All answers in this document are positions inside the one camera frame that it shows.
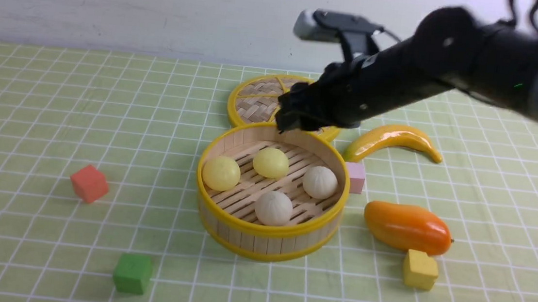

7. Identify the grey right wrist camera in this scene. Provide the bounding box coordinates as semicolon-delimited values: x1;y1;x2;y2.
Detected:
293;9;384;63

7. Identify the red foam cube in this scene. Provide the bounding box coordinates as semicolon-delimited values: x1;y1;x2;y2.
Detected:
70;164;109;204

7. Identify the pink foam cube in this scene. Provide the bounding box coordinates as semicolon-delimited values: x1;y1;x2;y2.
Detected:
345;161;366;194

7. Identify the white bun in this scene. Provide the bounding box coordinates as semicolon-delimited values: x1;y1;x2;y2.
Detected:
302;166;338;199
253;191;293;227

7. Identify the green foam cube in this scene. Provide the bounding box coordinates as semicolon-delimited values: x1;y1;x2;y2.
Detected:
112;252;153;295

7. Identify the green checkered tablecloth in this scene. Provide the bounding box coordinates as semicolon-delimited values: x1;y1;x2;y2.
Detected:
0;43;538;302

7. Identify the orange toy mango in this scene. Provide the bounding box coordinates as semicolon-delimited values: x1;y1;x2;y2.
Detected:
363;201;454;256

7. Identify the yellow toy banana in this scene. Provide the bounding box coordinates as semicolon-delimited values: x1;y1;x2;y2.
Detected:
342;124;443;163

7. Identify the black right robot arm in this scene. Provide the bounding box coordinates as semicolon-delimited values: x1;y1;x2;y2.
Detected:
275;6;538;132

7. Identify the bamboo steamer tray yellow rim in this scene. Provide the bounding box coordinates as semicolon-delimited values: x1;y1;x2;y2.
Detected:
196;122;350;262

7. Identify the yellow bun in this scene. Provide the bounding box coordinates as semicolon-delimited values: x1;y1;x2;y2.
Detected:
252;147;290;179
202;156;241;192

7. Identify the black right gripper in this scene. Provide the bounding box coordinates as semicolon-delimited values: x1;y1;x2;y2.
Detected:
274;32;452;132

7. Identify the woven bamboo steamer lid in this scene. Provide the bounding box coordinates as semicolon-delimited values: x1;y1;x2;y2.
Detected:
225;70;348;144

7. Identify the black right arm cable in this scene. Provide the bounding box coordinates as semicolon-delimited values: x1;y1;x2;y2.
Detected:
504;0;538;34

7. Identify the yellow foam cube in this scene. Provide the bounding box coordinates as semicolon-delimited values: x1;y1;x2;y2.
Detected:
402;250;439;290

